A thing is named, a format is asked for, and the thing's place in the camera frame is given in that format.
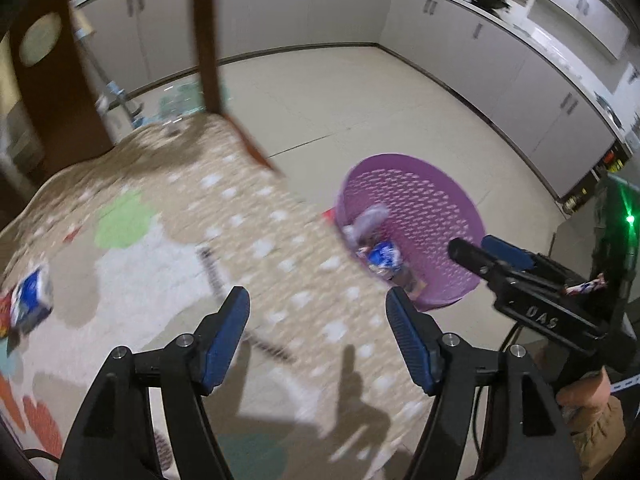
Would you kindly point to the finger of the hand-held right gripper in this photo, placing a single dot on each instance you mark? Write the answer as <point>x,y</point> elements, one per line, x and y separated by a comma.
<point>472,256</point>
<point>507,251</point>

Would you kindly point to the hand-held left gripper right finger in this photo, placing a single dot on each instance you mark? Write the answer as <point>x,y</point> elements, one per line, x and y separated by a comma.
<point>412,347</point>

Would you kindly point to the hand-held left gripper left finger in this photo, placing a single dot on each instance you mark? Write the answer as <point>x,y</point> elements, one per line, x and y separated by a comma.
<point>225,342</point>

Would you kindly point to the grey wrapper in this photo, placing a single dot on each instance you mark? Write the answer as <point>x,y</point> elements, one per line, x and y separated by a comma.
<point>410,280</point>

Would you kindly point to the purple plastic basket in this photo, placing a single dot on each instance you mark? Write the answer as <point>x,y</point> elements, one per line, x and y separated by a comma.
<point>430,200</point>

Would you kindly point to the blue packet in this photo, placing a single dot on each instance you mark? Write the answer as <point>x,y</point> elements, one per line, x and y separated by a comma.
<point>385,256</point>

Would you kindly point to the person's right forearm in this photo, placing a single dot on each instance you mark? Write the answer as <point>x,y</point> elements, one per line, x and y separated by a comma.
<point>597,435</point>

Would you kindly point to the person's right hand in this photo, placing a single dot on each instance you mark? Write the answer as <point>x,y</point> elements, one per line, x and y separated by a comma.
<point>585,385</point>

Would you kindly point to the black oven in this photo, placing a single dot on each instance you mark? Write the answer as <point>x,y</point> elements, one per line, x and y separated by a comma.
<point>602,170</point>

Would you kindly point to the quilted printed mat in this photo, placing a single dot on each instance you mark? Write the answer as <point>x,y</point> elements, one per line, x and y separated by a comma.
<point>150,270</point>

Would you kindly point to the blue white wrapper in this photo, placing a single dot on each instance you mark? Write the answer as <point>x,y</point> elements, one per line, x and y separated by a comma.
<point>32,300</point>

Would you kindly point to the kitchen countertop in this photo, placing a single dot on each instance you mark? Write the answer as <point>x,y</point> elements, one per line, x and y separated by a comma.
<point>560,55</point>

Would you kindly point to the red crumpled packet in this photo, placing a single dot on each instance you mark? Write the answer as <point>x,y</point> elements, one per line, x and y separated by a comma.
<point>4,312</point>

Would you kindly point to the pale green plastic pack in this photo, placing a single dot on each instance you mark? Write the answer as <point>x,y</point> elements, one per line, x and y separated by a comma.
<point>180,97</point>

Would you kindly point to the white upper cabinets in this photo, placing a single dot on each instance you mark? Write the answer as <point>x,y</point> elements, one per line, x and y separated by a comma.
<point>585,0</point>

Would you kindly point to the white kitchen cabinets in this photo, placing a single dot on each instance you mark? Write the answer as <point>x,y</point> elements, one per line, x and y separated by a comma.
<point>350,5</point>

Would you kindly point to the wooden chair with round cutout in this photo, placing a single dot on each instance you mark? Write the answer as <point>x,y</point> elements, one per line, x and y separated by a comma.
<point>55,85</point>

